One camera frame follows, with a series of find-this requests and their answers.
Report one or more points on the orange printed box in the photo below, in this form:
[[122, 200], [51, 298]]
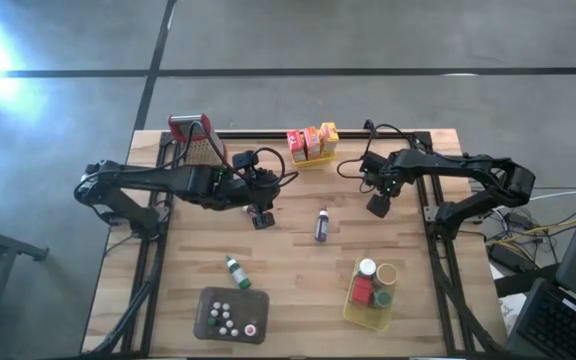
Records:
[[312, 141]]

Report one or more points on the dark purple bottle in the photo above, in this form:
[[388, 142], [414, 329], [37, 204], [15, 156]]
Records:
[[322, 227]]

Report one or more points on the small green dropper bottle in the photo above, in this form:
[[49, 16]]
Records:
[[211, 322]]

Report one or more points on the green bottle with white label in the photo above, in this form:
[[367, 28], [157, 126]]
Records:
[[238, 273]]

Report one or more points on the red smoked paprika tin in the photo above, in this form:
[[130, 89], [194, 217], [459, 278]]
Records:
[[362, 291]]

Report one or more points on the small dark dropper bottle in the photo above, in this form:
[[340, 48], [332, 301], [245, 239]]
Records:
[[214, 313], [223, 331]]

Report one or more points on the grey translucent plastic bin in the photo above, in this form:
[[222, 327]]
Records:
[[255, 305]]

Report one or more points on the yellow translucent plastic bin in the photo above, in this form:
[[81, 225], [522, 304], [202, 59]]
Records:
[[368, 317]]

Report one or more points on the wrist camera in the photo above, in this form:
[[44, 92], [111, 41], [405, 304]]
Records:
[[242, 160], [372, 162]]

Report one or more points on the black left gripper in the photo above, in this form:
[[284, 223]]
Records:
[[258, 192]]

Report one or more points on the red printed carton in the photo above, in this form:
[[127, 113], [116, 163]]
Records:
[[295, 144]]

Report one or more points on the black aluminium table frame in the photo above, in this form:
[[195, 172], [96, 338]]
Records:
[[258, 135]]

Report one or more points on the yellow carton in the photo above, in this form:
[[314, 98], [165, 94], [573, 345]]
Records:
[[329, 137]]

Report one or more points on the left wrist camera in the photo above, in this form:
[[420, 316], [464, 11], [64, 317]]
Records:
[[242, 160]]

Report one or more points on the grey metal bench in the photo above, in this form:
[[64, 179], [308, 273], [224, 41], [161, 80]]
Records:
[[8, 245]]

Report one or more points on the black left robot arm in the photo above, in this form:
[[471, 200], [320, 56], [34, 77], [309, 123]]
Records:
[[168, 180]]

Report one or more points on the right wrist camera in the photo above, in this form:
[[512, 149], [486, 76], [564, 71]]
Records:
[[372, 162]]

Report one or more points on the black power adapter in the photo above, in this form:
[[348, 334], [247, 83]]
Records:
[[505, 256]]

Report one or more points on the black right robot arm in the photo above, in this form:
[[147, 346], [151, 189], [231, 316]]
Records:
[[468, 162]]

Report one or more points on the jar with green lid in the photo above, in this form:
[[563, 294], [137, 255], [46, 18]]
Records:
[[382, 298]]

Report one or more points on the small white-capped dropper bottle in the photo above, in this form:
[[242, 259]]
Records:
[[226, 315], [226, 306]]

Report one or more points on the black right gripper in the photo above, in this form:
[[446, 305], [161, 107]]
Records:
[[388, 185]]

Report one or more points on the black laptop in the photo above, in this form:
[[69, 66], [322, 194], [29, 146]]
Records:
[[563, 325]]

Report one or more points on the silver mounting plate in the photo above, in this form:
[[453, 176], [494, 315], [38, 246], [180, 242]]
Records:
[[430, 214]]

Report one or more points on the black clamp mount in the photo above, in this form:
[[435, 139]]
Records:
[[370, 126]]

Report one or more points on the yellow mesh basket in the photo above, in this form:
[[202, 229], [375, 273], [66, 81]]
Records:
[[318, 161]]

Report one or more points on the glass jar with white lid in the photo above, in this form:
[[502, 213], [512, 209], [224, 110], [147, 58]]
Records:
[[366, 267]]

